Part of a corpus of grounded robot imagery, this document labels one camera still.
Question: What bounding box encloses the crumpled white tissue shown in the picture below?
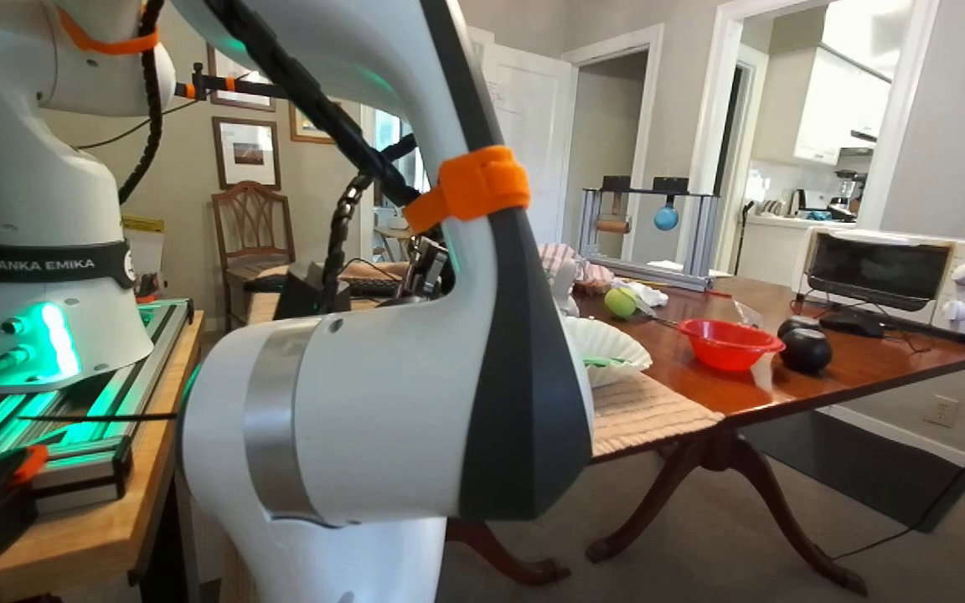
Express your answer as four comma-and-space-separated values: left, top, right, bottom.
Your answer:
622, 281, 670, 311

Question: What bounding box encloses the white toaster oven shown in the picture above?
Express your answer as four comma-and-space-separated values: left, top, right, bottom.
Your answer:
799, 228, 965, 336

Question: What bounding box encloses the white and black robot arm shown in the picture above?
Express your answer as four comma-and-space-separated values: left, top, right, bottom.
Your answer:
0, 0, 592, 603

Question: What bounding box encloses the red plastic bowl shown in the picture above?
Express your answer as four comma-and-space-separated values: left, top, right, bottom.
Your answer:
681, 318, 785, 374

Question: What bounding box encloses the yellow-green tennis ball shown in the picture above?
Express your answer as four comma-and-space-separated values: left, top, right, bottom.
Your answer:
602, 289, 635, 318

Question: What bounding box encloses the red striped cloth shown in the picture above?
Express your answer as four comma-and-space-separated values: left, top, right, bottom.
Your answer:
539, 240, 613, 295

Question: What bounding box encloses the robot base aluminium frame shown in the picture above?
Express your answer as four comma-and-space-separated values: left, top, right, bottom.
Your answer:
0, 278, 206, 603

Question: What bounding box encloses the white coffee filter bowl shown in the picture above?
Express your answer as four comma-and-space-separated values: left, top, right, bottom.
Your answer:
563, 318, 653, 384

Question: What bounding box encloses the tan towel table cover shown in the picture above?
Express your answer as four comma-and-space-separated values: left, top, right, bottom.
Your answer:
592, 374, 721, 459

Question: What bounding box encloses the black round object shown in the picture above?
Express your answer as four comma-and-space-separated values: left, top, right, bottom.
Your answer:
777, 320, 829, 374

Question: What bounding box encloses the blue bulb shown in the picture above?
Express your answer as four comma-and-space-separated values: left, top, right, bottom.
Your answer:
653, 196, 681, 232

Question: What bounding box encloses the aluminium frame stand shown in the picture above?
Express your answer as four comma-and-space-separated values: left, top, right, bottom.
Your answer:
579, 174, 721, 289

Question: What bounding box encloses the wooden dining table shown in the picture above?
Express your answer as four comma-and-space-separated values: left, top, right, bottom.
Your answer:
444, 270, 965, 603

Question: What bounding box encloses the black computer mouse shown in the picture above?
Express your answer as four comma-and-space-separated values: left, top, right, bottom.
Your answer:
821, 311, 886, 338

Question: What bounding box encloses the wooden chair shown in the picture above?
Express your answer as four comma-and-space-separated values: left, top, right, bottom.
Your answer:
212, 179, 293, 329

